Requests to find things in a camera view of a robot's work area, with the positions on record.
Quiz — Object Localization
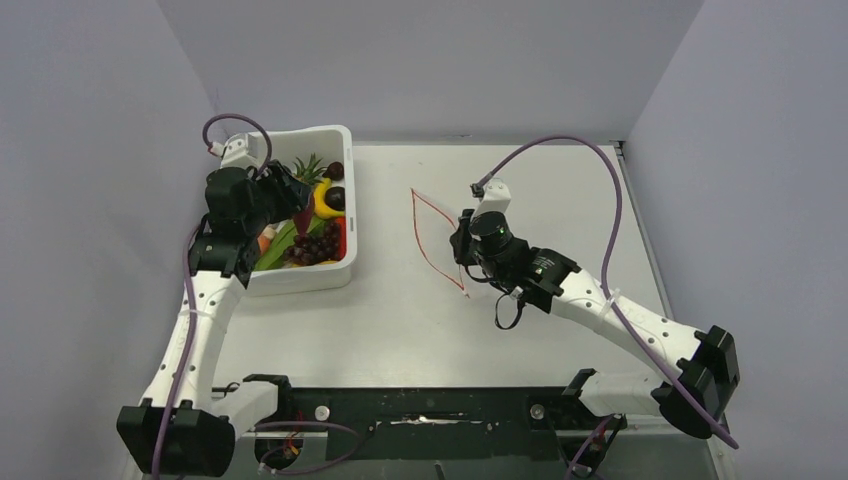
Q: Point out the green toy vegetable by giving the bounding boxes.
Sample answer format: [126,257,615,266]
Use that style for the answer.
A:
[255,217,326,271]

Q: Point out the yellow toy banana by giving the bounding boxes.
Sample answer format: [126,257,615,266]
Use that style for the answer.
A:
[313,178,345,220]

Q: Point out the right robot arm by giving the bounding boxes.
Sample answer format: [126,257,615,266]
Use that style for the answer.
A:
[449,209,740,443]

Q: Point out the orange toy pineapple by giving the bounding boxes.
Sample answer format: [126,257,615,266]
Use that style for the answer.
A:
[294,153,326,187]

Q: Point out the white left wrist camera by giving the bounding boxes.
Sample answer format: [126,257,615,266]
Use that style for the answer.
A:
[208,133,265,170]

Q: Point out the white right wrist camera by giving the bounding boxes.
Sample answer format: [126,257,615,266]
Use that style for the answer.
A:
[470,175,512,219]

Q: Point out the magenta toy fruit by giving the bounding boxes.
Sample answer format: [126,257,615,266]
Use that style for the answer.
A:
[291,197,315,235]

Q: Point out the dark toy mangosteen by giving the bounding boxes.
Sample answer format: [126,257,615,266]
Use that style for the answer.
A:
[324,186,346,212]

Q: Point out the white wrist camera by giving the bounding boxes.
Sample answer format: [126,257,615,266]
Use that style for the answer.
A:
[470,175,512,219]
[208,133,265,170]

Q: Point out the white plastic bin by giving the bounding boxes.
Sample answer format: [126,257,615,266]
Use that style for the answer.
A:
[206,125,360,297]

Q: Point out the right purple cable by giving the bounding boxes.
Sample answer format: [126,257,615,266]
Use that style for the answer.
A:
[468,135,740,450]

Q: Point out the clear zip top bag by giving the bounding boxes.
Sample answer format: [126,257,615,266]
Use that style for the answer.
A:
[410,188,470,298]

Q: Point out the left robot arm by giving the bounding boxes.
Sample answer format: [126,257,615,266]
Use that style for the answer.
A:
[116,160,311,479]

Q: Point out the red toy chili pepper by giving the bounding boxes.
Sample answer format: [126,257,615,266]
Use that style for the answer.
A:
[334,217,347,261]

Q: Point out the purple toy grape bunch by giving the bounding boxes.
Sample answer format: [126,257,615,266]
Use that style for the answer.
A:
[282,219,338,267]

